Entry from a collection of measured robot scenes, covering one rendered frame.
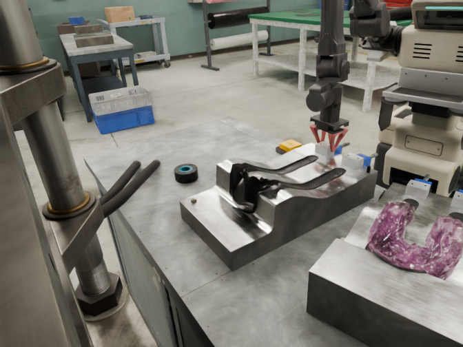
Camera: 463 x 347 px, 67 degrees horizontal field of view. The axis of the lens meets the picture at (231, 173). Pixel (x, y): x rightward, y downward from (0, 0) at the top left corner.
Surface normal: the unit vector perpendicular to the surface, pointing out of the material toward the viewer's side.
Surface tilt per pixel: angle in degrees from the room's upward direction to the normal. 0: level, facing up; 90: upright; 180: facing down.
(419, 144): 98
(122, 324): 0
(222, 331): 0
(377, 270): 0
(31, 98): 90
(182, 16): 90
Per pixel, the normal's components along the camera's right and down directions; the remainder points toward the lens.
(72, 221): -0.06, -0.87
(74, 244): 1.00, -0.02
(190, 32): 0.44, 0.42
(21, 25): 0.84, 0.22
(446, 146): -0.69, 0.50
